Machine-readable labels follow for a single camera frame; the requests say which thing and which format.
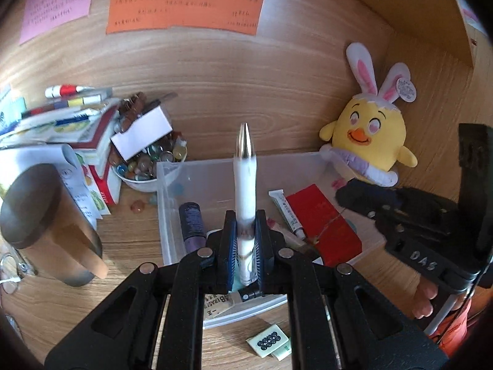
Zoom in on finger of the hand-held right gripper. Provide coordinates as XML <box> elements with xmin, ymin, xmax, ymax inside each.
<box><xmin>335</xmin><ymin>179</ymin><xmax>477</xmax><ymax>290</ymax></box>

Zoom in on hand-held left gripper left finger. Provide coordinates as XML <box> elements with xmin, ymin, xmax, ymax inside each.
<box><xmin>44</xmin><ymin>210</ymin><xmax>237</xmax><ymax>370</ymax></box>

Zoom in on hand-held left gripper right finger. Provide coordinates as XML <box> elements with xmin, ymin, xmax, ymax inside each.
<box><xmin>254</xmin><ymin>210</ymin><xmax>449</xmax><ymax>370</ymax></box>

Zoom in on white tube with teal print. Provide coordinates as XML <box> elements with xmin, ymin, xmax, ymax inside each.
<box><xmin>268</xmin><ymin>190</ymin><xmax>307</xmax><ymax>240</ymax></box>

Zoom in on white eraser paper sleeve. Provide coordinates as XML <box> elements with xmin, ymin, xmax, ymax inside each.
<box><xmin>203</xmin><ymin>287</ymin><xmax>266</xmax><ymax>319</ymax></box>

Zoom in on white pen silver tip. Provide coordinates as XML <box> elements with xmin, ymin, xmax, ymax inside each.
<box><xmin>233</xmin><ymin>122</ymin><xmax>259</xmax><ymax>286</ymax></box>

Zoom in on red envelope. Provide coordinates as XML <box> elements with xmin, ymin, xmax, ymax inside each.
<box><xmin>286</xmin><ymin>184</ymin><xmax>363</xmax><ymax>267</ymax></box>

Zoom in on clear plastic bin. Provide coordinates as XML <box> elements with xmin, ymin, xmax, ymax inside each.
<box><xmin>156</xmin><ymin>152</ymin><xmax>386</xmax><ymax>330</ymax></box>

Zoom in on person's right hand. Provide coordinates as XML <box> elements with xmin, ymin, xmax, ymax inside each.
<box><xmin>411</xmin><ymin>277</ymin><xmax>440</xmax><ymax>320</ymax></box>

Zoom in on small purple bottle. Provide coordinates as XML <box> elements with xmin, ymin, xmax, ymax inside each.
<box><xmin>178</xmin><ymin>201</ymin><xmax>205</xmax><ymax>256</ymax></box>

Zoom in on yellow chick plush bunny ears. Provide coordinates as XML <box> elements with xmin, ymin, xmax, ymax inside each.
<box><xmin>319</xmin><ymin>42</ymin><xmax>419</xmax><ymax>187</ymax></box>

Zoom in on white mahjong tile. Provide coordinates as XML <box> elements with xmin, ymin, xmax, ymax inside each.
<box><xmin>246</xmin><ymin>324</ymin><xmax>290</xmax><ymax>355</ymax></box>

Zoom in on white bowl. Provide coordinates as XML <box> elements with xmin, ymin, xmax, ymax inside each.
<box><xmin>116</xmin><ymin>158</ymin><xmax>181</xmax><ymax>192</ymax></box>

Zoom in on pile of glass marbles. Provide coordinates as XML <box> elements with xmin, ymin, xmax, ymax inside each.
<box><xmin>116</xmin><ymin>133</ymin><xmax>189</xmax><ymax>182</ymax></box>

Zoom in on red and white box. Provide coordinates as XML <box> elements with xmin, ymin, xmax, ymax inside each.
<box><xmin>87</xmin><ymin>163</ymin><xmax>122</xmax><ymax>206</ymax></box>

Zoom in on white folded card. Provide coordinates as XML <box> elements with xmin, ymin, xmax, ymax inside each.
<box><xmin>111</xmin><ymin>106</ymin><xmax>173</xmax><ymax>161</ymax></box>

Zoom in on brown hair clips bundle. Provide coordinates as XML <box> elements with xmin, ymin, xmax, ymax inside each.
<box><xmin>117</xmin><ymin>92</ymin><xmax>149</xmax><ymax>134</ymax></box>

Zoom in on brown ceramic mug with lid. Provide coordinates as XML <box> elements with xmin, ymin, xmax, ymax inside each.
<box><xmin>0</xmin><ymin>163</ymin><xmax>109</xmax><ymax>288</ymax></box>

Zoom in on wooden shelf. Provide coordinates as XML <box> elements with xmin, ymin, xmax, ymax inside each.
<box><xmin>304</xmin><ymin>0</ymin><xmax>480</xmax><ymax>69</ymax></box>

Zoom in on metal clip tool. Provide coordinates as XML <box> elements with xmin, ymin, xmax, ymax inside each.
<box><xmin>0</xmin><ymin>246</ymin><xmax>39</xmax><ymax>276</ymax></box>

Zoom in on multicoloured pens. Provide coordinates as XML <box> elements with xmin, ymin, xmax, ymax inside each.
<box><xmin>21</xmin><ymin>88</ymin><xmax>114</xmax><ymax>119</ymax></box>

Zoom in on red white marker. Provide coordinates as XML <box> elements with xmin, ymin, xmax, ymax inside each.
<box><xmin>45</xmin><ymin>84</ymin><xmax>95</xmax><ymax>99</ymax></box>

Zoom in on orange paper note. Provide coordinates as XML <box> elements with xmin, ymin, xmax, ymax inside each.
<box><xmin>106</xmin><ymin>0</ymin><xmax>265</xmax><ymax>36</ymax></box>

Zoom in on teal box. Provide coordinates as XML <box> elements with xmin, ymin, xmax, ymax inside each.
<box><xmin>0</xmin><ymin>85</ymin><xmax>27</xmax><ymax>136</ymax></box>

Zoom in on pink paper note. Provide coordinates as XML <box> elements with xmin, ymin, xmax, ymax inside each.
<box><xmin>19</xmin><ymin>0</ymin><xmax>98</xmax><ymax>46</ymax></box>

